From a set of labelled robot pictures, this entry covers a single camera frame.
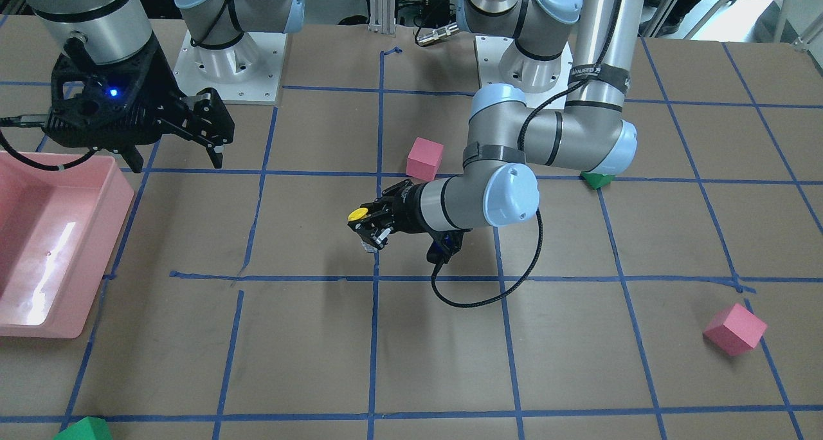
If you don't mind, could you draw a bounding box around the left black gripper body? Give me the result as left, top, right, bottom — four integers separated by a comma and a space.
367, 179, 427, 234

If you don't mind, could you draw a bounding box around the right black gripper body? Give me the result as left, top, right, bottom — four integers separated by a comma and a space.
42, 35, 235, 154

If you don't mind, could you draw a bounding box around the yellow push button switch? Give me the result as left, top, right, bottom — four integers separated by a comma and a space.
347, 206, 383, 253

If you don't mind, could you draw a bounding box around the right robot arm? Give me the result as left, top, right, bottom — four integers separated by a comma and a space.
2, 0, 305, 173

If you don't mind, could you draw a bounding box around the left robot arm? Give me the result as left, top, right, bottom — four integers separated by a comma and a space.
348, 0, 644, 250

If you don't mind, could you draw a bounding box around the pink cube centre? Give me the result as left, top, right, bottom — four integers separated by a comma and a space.
405, 137, 444, 181

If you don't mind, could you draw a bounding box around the pink plastic bin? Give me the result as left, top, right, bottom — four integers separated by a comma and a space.
1, 152, 134, 338

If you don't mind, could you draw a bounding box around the green cube front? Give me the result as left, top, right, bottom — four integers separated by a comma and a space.
580, 172, 615, 190

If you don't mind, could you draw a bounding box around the green cube near right gripper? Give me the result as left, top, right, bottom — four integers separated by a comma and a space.
53, 417, 113, 440

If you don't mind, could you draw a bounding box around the pink cube near left gripper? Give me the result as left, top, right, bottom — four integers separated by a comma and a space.
703, 304, 769, 357

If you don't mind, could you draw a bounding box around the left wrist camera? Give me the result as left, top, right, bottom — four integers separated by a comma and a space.
426, 230, 470, 264

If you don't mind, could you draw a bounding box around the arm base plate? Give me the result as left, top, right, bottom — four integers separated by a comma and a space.
173, 32, 289, 105
475, 35, 573, 108

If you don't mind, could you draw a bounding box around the aluminium frame post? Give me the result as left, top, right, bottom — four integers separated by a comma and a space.
368, 0, 397, 37

